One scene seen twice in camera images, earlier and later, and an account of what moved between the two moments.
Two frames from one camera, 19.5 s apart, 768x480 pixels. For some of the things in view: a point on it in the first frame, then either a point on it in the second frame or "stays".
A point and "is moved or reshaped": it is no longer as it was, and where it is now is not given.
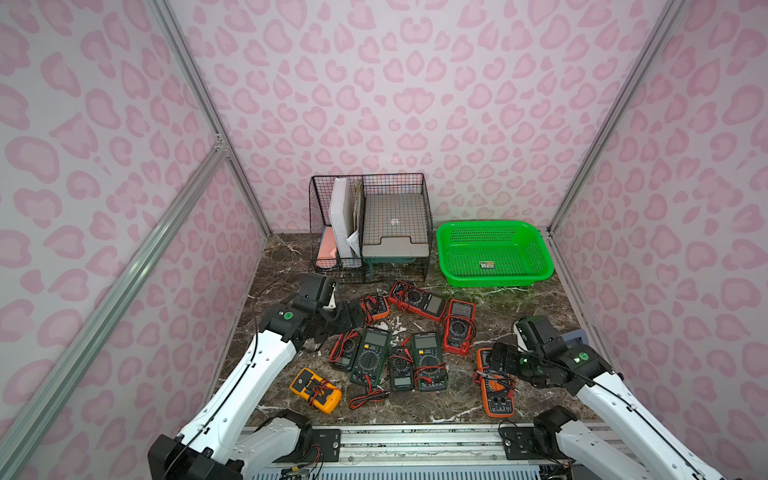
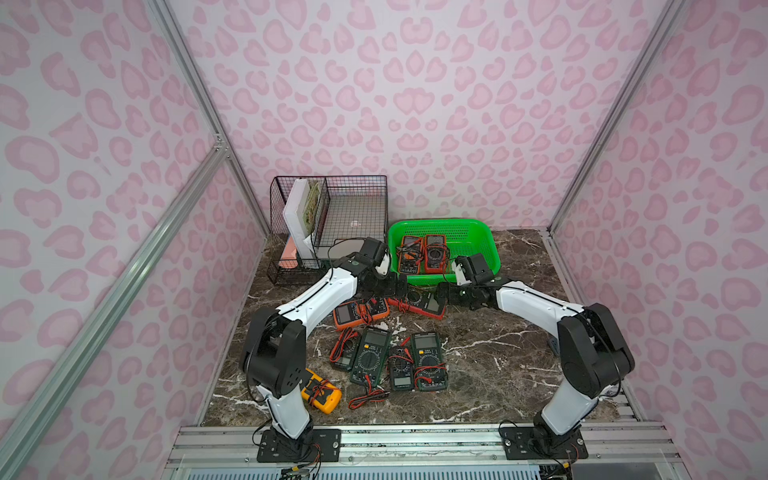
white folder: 341,209 → 302,215
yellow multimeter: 322,394 stays
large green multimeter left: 371,356 stays
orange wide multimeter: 374,307 stays
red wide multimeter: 418,301 stays
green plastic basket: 493,253 is moved or reshaped
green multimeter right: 429,371 stays
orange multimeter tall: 498,386 → 409,255
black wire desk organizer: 374,228 is moved or reshaped
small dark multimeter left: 344,349 stays
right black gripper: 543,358 → 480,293
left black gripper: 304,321 → 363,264
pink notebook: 328,249 → 288,257
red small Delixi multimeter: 459,328 → 435,253
